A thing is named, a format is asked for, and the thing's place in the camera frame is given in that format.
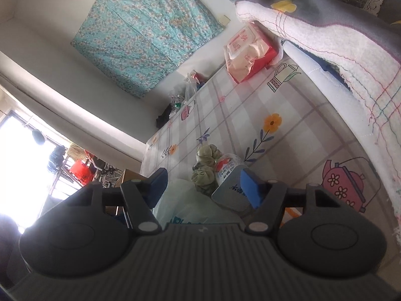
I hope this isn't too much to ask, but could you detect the black cloth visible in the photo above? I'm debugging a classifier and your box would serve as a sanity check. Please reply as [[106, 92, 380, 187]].
[[156, 103, 173, 129]]

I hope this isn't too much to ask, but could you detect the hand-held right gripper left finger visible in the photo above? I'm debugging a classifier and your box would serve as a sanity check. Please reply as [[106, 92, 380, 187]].
[[67, 167, 170, 234]]

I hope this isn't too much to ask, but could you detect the dark hanging duster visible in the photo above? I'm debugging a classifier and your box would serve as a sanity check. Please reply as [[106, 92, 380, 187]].
[[31, 128, 46, 146]]

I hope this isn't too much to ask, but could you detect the grey blanket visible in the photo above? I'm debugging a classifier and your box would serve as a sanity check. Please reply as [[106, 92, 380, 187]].
[[244, 0, 401, 66]]

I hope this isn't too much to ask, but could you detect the red bag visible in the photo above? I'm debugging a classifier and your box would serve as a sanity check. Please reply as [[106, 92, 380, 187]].
[[69, 159, 93, 185]]

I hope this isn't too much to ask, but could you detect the teal floral wall cloth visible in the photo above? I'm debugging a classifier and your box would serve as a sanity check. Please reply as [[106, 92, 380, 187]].
[[70, 0, 225, 98]]

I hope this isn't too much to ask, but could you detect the printed bed sheet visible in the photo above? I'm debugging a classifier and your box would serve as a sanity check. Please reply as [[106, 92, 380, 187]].
[[139, 55, 395, 226]]

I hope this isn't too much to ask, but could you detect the blue hanging cloth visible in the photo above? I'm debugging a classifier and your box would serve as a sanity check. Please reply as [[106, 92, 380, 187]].
[[47, 146, 66, 170]]

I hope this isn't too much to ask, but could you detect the white cup with red label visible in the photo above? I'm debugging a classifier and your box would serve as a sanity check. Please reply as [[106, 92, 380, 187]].
[[214, 153, 243, 186]]

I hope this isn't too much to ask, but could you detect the green floral scrunchie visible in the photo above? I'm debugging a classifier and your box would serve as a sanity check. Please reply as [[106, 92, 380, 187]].
[[196, 144, 221, 167], [192, 162, 218, 195]]

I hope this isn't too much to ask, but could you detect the clear plastic bag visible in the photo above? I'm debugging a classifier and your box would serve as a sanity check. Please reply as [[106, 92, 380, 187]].
[[183, 73, 201, 107]]

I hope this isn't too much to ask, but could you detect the red and pink wipes pack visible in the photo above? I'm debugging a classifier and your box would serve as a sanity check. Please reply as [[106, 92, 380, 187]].
[[223, 23, 282, 84]]

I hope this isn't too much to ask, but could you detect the white printed tissue packet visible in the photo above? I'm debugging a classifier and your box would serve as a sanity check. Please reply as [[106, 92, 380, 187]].
[[211, 177, 251, 212]]

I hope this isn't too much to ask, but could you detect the white plastic bag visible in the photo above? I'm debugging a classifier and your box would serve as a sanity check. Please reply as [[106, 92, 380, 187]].
[[153, 179, 248, 226]]

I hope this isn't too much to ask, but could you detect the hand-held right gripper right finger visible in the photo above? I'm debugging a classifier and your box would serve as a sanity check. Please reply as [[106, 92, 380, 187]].
[[240, 168, 342, 234]]

